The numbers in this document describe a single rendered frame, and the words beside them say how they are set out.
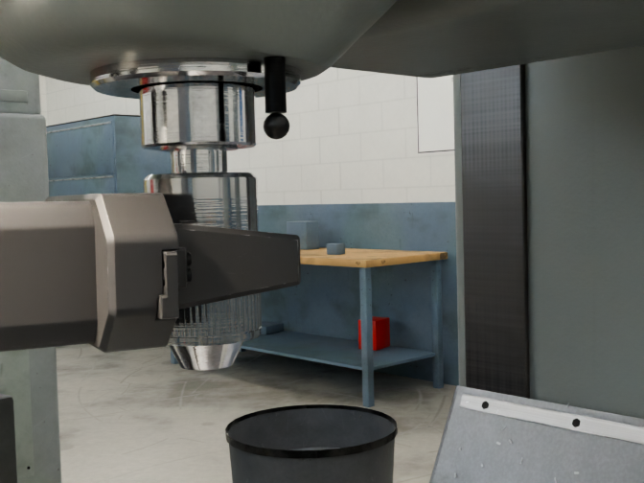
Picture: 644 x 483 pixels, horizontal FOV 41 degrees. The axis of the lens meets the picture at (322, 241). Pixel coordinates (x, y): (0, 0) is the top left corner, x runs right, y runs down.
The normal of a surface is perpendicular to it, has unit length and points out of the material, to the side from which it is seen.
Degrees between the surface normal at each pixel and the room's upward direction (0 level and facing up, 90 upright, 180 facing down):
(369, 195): 90
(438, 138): 90
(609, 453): 64
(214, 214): 90
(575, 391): 90
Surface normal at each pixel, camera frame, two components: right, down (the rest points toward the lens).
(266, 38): 0.57, 0.60
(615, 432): -0.66, -0.40
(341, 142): -0.73, 0.06
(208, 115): 0.27, 0.04
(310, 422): -0.04, -0.01
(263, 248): 0.48, 0.04
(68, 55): -0.07, 0.99
